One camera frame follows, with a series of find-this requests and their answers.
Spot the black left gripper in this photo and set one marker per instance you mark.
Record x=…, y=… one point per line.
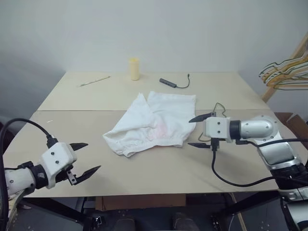
x=71, y=176

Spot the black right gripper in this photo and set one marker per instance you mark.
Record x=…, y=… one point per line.
x=215, y=142

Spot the white shorts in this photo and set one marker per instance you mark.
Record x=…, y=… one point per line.
x=154, y=120

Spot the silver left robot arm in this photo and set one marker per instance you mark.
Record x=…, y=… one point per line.
x=14, y=178

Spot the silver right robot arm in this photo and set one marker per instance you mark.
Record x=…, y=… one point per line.
x=260, y=127

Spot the yellow hanger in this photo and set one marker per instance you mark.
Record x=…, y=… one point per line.
x=276, y=84

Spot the wooden clothes rack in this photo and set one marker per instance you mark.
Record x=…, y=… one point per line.
x=267, y=92

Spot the thin pale pencil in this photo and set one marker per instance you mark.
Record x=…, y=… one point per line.
x=93, y=81

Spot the pale yellow plastic bottle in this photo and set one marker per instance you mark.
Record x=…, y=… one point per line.
x=134, y=69

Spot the bunch of clothes hangers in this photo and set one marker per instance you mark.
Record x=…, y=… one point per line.
x=292, y=65

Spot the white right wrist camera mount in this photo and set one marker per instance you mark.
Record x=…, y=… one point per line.
x=215, y=128

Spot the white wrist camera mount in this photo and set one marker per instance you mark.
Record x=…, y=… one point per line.
x=215, y=128
x=57, y=154

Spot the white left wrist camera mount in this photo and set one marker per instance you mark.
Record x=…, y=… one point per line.
x=57, y=154

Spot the black metal table frame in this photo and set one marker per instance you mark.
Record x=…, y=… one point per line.
x=60, y=211

